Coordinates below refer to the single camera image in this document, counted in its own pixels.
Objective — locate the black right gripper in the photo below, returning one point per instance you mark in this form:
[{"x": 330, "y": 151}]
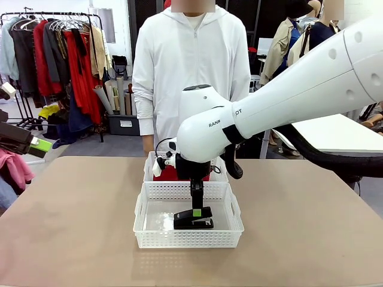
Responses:
[{"x": 191, "y": 169}]

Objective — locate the black stapler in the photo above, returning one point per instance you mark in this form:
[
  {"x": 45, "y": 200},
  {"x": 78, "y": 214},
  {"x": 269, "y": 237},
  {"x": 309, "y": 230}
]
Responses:
[{"x": 182, "y": 222}]

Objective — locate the red Campus pencil case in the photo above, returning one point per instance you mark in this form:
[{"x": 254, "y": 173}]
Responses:
[{"x": 167, "y": 175}]

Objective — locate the person's right forearm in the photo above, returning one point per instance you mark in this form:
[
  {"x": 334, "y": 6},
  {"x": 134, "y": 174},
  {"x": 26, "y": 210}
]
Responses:
[{"x": 143, "y": 119}]

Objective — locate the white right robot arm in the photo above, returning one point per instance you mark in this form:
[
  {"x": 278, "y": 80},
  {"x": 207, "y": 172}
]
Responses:
[{"x": 299, "y": 83}]

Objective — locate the person's right hand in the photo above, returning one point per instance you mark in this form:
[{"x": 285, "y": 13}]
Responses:
[{"x": 148, "y": 145}]

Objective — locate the pink cloth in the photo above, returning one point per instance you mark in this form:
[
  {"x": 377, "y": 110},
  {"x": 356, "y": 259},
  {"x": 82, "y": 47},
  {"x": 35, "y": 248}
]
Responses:
[{"x": 15, "y": 170}]

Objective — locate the yellow cloth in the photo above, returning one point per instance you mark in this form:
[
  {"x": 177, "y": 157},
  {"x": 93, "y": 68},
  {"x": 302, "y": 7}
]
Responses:
[{"x": 49, "y": 111}]

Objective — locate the white perforated basket with sticker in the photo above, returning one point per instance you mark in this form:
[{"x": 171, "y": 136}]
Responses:
[{"x": 179, "y": 239}]

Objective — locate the navy blue cloth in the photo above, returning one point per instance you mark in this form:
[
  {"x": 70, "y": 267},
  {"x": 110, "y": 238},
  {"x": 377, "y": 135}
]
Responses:
[{"x": 79, "y": 116}]

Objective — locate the white perforated plastic basket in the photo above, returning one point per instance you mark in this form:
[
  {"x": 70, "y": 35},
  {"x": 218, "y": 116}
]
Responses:
[{"x": 148, "y": 167}]

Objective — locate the light blue cloth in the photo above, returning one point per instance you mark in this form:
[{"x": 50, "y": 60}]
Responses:
[{"x": 6, "y": 194}]

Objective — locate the long red hanging dress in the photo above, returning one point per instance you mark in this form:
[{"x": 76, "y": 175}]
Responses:
[{"x": 86, "y": 95}]

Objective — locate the slanted grey paper roll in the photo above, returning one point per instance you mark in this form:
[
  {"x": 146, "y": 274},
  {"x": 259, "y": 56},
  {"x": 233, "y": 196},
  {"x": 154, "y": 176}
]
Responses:
[{"x": 103, "y": 100}]

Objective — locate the red hanging garment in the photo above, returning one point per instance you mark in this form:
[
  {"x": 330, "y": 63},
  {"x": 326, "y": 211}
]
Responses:
[{"x": 42, "y": 65}]

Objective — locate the black box with white label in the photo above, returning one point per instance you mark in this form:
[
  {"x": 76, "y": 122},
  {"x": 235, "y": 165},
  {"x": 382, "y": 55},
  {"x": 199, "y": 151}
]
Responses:
[{"x": 122, "y": 125}]

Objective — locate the dark grey hanging coat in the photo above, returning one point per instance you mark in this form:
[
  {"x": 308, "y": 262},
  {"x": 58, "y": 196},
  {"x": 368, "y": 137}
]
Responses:
[{"x": 25, "y": 59}]

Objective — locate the charcoal hanging jacket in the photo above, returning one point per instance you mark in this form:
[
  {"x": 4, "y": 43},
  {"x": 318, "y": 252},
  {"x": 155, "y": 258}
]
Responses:
[{"x": 55, "y": 59}]

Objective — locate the cream paper roll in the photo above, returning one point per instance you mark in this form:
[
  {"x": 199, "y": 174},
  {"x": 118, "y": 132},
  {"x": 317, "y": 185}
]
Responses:
[{"x": 111, "y": 95}]

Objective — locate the tall grey cardboard tube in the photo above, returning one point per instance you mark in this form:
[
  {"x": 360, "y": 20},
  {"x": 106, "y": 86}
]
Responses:
[{"x": 121, "y": 95}]

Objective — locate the brown cardboard tube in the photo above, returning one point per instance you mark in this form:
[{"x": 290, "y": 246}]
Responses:
[{"x": 128, "y": 104}]

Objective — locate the pale blue hanging jacket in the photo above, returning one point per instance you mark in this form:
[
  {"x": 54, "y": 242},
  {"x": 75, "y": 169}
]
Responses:
[{"x": 7, "y": 51}]

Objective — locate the beige hanging garment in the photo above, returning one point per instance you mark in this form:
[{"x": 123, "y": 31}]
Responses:
[{"x": 97, "y": 53}]

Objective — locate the black chair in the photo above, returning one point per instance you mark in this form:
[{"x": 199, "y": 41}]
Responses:
[{"x": 119, "y": 65}]

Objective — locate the person in white hoodie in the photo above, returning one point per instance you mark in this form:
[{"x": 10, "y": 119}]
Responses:
[{"x": 194, "y": 74}]

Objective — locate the black metal clothes rack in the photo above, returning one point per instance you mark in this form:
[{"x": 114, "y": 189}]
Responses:
[{"x": 60, "y": 13}]

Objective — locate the white table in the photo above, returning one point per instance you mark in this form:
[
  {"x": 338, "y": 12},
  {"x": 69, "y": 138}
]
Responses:
[{"x": 335, "y": 131}]

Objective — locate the mannequin in beige trench coat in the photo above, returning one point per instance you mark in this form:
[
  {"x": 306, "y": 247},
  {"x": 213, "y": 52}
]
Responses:
[{"x": 276, "y": 56}]

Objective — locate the white sign board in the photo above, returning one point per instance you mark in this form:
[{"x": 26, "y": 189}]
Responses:
[{"x": 264, "y": 46}]

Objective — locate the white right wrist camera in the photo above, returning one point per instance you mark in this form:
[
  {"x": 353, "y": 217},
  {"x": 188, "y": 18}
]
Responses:
[{"x": 157, "y": 169}]

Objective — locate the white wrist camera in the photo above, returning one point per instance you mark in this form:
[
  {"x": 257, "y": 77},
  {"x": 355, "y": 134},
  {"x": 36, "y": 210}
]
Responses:
[
  {"x": 157, "y": 169},
  {"x": 8, "y": 89}
]

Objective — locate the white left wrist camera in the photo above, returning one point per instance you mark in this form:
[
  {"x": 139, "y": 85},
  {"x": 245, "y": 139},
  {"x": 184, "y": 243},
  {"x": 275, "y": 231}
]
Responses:
[{"x": 8, "y": 89}]

